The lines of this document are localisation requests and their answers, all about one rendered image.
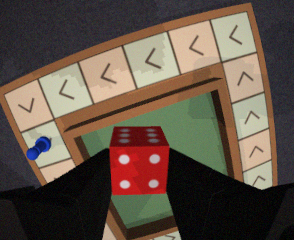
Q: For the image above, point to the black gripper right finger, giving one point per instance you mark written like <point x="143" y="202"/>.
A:
<point x="208" y="205"/>

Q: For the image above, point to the blue pawn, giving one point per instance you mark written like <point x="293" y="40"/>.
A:
<point x="42" y="145"/>

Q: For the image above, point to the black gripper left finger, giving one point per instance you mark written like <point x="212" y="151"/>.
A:
<point x="72" y="207"/>

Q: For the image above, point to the red die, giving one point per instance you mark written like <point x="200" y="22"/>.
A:
<point x="139" y="161"/>

